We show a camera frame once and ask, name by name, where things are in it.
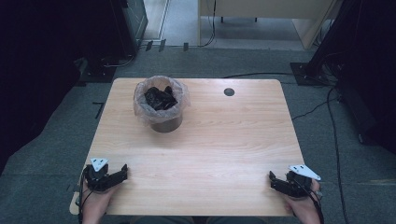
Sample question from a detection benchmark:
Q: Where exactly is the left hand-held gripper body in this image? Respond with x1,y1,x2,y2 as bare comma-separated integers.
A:
81,157,110,192

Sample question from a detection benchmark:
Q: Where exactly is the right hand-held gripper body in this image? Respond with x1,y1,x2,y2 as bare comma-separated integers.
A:
285,164,322,199

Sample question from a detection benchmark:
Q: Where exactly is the person's left hand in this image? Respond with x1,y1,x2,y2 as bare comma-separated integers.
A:
81,181,121,224

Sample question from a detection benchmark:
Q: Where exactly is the person's right hand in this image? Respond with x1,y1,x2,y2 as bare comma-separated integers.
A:
283,179,323,224

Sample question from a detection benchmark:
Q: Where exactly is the round brown trash bin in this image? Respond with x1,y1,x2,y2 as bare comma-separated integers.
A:
148,112,184,134

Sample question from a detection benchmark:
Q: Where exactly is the clear plastic bin liner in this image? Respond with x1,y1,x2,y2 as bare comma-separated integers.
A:
133,75,191,127

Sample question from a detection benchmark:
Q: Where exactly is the crumpled black plastic bag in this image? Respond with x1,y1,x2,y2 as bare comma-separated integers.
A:
143,85,178,112

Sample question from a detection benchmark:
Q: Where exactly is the black curtain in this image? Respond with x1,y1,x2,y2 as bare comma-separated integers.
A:
306,0,396,155
0,0,138,175

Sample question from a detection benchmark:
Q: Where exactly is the dark glass-sided cabinet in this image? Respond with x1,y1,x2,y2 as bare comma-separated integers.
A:
120,0,149,55

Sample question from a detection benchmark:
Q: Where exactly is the beige wooden desk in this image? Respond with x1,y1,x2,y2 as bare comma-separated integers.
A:
197,0,344,50

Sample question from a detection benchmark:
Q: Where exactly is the left hand-held gripper cable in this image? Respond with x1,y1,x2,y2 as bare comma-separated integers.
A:
77,174,94,224

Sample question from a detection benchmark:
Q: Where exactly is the hand-held gripper cable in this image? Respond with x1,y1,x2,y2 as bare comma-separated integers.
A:
77,174,94,224
295,178,325,224

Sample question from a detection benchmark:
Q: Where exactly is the right hand-held gripper cable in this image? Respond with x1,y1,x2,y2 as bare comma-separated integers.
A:
295,178,325,224

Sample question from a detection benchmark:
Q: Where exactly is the long black floor cable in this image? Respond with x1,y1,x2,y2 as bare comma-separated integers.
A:
290,86,350,224

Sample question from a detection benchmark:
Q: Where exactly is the black stand base plate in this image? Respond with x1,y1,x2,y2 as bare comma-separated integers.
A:
76,65,118,88
290,62,335,87

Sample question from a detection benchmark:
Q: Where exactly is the white floor cable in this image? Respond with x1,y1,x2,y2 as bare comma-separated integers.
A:
104,54,136,69

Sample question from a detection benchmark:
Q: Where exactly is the black hanging cable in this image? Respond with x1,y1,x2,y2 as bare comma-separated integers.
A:
199,0,218,49

